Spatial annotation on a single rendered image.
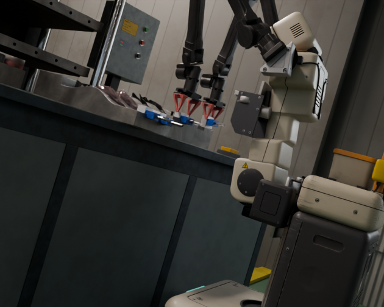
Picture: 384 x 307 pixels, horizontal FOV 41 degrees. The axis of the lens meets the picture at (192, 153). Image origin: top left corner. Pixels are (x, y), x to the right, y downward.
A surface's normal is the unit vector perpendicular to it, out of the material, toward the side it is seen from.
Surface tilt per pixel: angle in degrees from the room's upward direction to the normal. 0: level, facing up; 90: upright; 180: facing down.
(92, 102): 90
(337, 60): 90
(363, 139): 90
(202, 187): 90
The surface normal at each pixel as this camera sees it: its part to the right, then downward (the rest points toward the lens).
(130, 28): 0.70, 0.21
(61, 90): -0.43, -0.13
